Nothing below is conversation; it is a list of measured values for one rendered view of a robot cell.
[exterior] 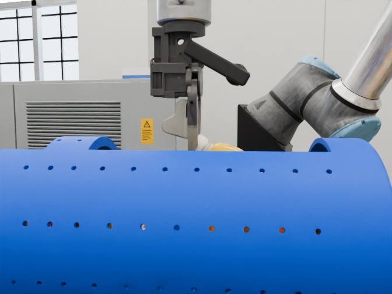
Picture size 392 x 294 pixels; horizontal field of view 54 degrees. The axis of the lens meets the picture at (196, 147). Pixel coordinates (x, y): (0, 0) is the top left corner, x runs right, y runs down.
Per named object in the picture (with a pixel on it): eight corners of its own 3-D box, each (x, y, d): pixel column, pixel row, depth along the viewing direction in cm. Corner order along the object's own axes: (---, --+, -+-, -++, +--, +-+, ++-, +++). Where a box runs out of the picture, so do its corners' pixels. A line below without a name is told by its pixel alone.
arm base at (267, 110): (251, 105, 142) (270, 86, 139) (288, 142, 140) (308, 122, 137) (242, 107, 124) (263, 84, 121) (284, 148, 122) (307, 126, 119)
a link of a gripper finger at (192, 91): (188, 127, 64) (189, 76, 65) (198, 127, 64) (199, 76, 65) (185, 123, 59) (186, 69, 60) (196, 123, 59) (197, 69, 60)
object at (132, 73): (128, 81, 247) (128, 69, 246) (164, 81, 243) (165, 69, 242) (122, 80, 235) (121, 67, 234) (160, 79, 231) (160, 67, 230)
